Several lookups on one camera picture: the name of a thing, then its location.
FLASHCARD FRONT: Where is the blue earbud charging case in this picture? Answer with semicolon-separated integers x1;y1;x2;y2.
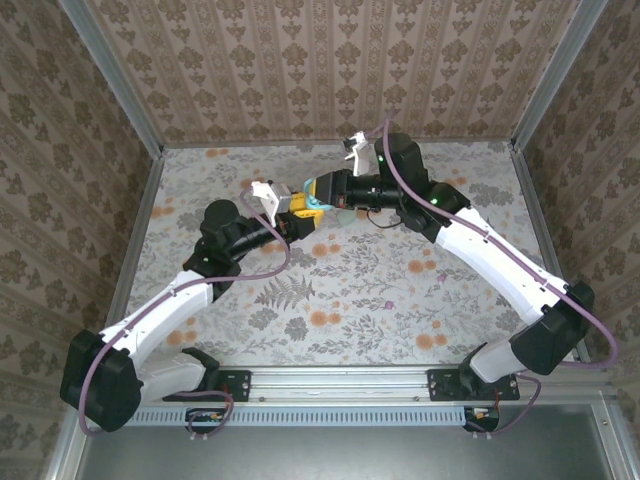
302;191;334;211

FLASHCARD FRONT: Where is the floral patterned table cover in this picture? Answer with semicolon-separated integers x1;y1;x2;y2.
107;143;576;366

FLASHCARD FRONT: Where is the left black connector box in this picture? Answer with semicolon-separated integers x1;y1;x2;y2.
184;407;232;435

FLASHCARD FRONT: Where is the black connector box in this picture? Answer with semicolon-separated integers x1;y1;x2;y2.
184;407;232;435
462;405;501;434

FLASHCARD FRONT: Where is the grey metal panel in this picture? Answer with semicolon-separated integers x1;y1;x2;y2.
44;403;640;480

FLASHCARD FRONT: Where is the right black connector box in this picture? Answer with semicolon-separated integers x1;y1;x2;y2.
462;405;501;434

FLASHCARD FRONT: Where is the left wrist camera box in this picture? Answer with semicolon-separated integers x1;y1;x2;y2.
250;179;294;226

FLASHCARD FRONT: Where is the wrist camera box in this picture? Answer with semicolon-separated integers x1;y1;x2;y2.
342;130;376;177
250;179;294;226

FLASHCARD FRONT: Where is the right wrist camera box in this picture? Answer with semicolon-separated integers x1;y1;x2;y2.
342;130;376;177

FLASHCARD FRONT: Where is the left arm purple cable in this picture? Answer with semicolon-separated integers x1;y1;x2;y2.
77;187;294;444

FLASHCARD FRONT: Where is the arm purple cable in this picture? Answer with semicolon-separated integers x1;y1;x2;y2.
77;187;294;444
367;108;621;441

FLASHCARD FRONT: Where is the thin black gripper wire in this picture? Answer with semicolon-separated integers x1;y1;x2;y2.
367;207;404;231

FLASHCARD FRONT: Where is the aluminium rear edge rail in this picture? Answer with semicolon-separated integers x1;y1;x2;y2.
159;138;517;150

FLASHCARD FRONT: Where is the left aluminium table edge rail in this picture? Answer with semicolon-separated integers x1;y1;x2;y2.
107;149;167;331

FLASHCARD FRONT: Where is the aluminium table edge rail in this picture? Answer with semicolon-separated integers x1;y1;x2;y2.
508;144;594;365
107;149;167;331

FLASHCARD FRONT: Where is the right aluminium table edge rail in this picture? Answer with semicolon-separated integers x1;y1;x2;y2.
508;144;594;365

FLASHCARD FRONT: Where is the left aluminium frame post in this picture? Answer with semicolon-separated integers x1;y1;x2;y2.
57;0;166;157

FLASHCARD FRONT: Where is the aluminium frame post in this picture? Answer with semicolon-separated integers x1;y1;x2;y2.
509;0;609;151
57;0;166;157

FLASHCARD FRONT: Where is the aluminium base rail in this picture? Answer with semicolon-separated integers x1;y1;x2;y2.
74;363;616;407

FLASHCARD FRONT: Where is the right aluminium frame post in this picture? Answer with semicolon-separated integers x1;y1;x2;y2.
509;0;609;151

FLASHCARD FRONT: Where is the light blue slotted cable duct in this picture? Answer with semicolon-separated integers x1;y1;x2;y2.
124;404;474;428

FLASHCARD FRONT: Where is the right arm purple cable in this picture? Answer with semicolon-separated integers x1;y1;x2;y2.
367;108;621;441

